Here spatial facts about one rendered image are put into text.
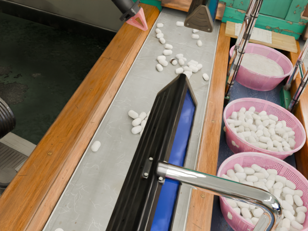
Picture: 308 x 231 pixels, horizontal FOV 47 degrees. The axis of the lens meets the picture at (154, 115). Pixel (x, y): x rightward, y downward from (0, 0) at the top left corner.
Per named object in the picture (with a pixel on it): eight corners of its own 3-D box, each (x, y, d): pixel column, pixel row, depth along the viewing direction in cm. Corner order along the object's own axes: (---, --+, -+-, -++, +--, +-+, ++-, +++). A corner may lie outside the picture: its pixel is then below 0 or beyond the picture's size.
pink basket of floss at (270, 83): (251, 101, 139) (260, 81, 133) (211, 65, 155) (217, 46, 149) (297, 89, 151) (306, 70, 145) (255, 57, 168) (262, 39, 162)
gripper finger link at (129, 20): (156, 19, 134) (140, 0, 130) (151, 27, 128) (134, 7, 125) (143, 30, 137) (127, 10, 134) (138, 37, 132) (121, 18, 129)
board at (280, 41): (224, 35, 160) (225, 33, 159) (226, 22, 171) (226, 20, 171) (296, 53, 157) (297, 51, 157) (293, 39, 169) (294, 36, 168)
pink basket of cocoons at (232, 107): (230, 174, 106) (239, 153, 100) (206, 117, 126) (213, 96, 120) (308, 173, 112) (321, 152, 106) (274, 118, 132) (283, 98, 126)
